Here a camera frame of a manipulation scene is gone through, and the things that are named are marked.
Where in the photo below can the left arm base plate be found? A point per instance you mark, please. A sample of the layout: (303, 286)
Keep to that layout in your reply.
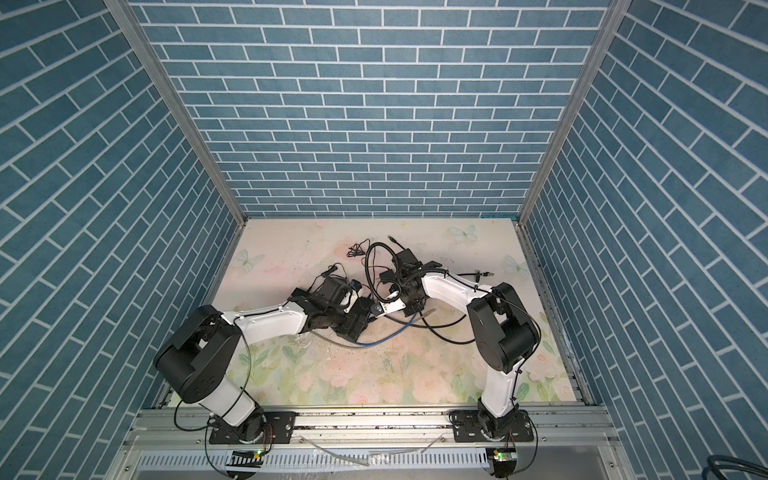
(265, 428)

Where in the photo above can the aluminium front rail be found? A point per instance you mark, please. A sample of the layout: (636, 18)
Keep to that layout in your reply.
(569, 424)

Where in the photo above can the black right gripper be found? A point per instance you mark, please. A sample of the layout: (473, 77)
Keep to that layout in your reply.
(411, 309)

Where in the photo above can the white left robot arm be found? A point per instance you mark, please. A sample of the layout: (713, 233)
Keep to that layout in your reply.
(196, 357)

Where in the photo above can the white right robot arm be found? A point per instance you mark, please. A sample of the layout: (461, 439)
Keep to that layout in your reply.
(505, 335)

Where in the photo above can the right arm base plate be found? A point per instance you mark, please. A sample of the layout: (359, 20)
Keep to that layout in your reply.
(473, 426)

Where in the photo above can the black network switch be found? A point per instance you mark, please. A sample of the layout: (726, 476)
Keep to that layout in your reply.
(353, 323)

